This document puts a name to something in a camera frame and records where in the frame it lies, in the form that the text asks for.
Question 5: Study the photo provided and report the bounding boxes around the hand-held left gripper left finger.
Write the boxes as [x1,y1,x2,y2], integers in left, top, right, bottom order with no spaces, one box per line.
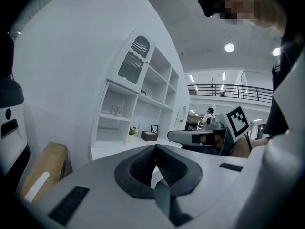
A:
[38,144,169,229]

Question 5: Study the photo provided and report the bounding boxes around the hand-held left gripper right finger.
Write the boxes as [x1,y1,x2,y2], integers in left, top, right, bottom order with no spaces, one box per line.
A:
[156,144,249,228]

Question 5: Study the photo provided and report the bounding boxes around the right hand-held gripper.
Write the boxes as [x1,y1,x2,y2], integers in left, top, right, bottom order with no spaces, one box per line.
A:
[167,105,251,156]

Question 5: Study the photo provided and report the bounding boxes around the clear glass cup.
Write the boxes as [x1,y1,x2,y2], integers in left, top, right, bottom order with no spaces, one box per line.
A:
[111,105,124,117]

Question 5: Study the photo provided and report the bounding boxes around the white shelf compartment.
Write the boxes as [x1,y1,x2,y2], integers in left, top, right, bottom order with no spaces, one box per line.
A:
[100,83,138,122]

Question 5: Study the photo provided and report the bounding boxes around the person's right forearm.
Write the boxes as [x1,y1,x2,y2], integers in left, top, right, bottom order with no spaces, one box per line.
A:
[232,136,273,158]

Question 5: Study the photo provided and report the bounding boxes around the person's right hand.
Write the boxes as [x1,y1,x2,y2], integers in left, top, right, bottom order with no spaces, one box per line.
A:
[201,133,225,153]

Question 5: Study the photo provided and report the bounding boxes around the dark brown box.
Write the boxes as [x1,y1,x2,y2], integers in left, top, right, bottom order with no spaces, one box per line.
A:
[141,131,159,142]

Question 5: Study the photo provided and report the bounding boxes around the white hutch shelf unit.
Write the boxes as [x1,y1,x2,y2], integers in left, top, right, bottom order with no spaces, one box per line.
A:
[91,29,192,153]

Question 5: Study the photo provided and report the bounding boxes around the brown cardboard box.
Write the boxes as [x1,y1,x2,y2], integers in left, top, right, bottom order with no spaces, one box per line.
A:
[20,141,73,204]

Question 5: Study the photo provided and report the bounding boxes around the pink flowers in cream pot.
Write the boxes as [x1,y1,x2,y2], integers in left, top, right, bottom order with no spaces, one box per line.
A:
[128,126,140,144]

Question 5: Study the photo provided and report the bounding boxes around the black balcony railing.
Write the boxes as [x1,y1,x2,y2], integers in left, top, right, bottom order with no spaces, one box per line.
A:
[187,83,274,104]

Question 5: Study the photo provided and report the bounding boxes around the white ribbed glass cabinet door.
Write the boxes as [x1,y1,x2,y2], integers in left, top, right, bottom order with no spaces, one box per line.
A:
[108,30,157,93]

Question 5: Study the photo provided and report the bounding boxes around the person's head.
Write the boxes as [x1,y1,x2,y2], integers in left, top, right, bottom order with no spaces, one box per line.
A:
[209,0,287,37]

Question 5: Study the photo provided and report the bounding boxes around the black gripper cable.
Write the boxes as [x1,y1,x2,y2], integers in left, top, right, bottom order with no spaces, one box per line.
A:
[245,132,254,150]

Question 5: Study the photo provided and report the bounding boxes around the black head camera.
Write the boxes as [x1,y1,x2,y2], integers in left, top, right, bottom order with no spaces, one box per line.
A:
[197,0,223,18]

